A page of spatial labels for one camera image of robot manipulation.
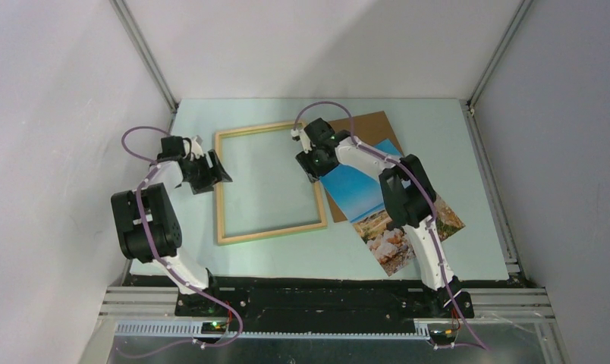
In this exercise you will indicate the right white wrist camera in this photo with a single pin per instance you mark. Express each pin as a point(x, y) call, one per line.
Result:
point(298, 134)

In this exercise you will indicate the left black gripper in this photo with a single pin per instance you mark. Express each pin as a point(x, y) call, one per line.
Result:
point(213, 176)

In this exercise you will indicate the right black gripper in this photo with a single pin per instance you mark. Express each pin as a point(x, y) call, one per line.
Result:
point(314, 172)

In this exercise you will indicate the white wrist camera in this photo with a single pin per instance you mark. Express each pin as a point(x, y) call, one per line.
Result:
point(193, 149)
point(298, 134)

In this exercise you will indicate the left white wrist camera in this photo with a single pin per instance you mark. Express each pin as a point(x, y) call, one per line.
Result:
point(193, 149)

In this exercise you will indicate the wooden picture frame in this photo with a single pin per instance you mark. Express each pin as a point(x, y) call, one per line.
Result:
point(270, 183)

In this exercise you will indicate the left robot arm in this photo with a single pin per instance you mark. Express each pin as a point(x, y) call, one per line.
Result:
point(147, 227)

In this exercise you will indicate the brown backing board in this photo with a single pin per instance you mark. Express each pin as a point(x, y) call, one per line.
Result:
point(371, 128)

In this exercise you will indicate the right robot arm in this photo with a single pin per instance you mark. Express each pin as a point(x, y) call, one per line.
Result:
point(407, 193)

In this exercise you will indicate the aluminium frame rails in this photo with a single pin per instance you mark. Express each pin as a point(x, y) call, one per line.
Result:
point(139, 325)

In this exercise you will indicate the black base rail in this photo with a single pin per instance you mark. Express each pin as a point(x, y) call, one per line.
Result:
point(318, 306)

